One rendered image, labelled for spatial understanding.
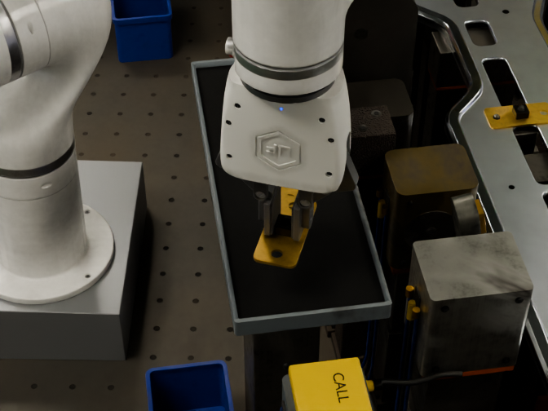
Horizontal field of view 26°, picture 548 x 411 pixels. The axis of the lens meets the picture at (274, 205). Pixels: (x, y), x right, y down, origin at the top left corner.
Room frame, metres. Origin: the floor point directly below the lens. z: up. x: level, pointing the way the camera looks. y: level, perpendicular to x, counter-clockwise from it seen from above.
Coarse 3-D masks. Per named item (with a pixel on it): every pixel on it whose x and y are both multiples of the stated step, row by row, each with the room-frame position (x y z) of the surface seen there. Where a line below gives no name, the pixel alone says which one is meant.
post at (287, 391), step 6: (282, 378) 0.61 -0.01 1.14; (288, 378) 0.61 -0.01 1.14; (282, 384) 0.61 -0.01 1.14; (288, 384) 0.61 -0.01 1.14; (366, 384) 0.61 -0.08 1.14; (282, 390) 0.61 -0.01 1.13; (288, 390) 0.60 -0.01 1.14; (282, 396) 0.61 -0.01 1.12; (288, 396) 0.60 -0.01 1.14; (282, 402) 0.60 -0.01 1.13; (288, 402) 0.59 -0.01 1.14; (282, 408) 0.59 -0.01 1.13; (288, 408) 0.58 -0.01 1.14; (294, 408) 0.58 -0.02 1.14; (372, 408) 0.58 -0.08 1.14
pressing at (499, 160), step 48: (432, 0) 1.37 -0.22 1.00; (480, 0) 1.37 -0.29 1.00; (528, 0) 1.37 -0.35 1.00; (480, 48) 1.26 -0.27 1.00; (528, 48) 1.26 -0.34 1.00; (480, 96) 1.16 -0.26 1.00; (528, 96) 1.16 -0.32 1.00; (480, 144) 1.07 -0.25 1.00; (480, 192) 0.98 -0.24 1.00; (528, 192) 0.99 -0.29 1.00; (528, 240) 0.91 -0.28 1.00; (528, 336) 0.78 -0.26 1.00
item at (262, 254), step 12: (288, 204) 0.76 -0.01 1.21; (288, 216) 0.73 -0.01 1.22; (276, 228) 0.72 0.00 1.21; (288, 228) 0.72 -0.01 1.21; (264, 240) 0.71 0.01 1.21; (276, 240) 0.71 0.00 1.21; (288, 240) 0.71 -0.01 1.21; (300, 240) 0.71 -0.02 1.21; (264, 252) 0.70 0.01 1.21; (288, 252) 0.70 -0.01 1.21; (300, 252) 0.70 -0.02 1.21; (276, 264) 0.68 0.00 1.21; (288, 264) 0.68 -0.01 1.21
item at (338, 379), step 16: (304, 368) 0.61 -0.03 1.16; (320, 368) 0.61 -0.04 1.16; (336, 368) 0.61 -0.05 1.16; (352, 368) 0.61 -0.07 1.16; (304, 384) 0.59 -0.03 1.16; (320, 384) 0.59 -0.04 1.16; (336, 384) 0.59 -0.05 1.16; (352, 384) 0.59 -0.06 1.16; (304, 400) 0.58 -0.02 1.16; (320, 400) 0.58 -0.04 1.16; (336, 400) 0.58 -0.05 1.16; (352, 400) 0.58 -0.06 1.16; (368, 400) 0.58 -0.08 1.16
